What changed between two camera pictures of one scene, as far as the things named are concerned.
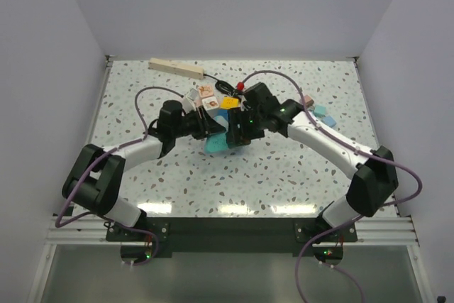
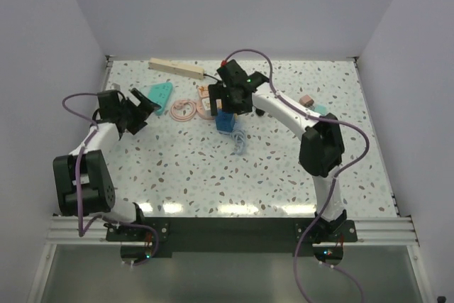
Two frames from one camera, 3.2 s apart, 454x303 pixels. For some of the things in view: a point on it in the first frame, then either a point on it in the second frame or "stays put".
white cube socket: [211, 103] stays put
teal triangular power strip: [216, 142] -> [160, 94]
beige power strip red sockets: [176, 68] stays put
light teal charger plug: [320, 111] stays put
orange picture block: [206, 90] stays put
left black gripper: [204, 123] -> [142, 111]
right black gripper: [237, 116] -> [218, 91]
